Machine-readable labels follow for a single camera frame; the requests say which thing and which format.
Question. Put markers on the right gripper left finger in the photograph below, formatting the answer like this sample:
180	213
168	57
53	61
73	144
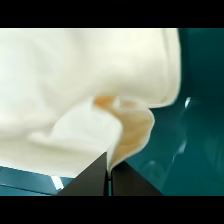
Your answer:
94	180

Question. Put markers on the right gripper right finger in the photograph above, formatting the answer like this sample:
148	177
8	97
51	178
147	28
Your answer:
130	183

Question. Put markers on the white garment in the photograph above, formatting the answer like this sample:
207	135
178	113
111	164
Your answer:
73	83

